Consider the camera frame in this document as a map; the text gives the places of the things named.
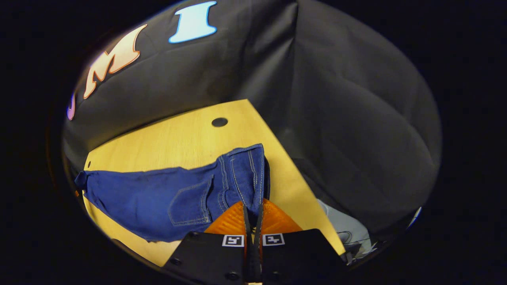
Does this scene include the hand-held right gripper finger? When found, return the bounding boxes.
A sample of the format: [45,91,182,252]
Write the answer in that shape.
[253,198,349,285]
[162,200,254,285]

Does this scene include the blue denim jeans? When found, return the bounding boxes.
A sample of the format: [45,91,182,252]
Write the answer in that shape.
[74,143,272,243]

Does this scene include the white grey object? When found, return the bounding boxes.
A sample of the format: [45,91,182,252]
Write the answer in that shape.
[317,198,381,262]

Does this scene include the black backdrop cloth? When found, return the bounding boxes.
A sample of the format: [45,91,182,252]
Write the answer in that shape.
[61,0,442,238]

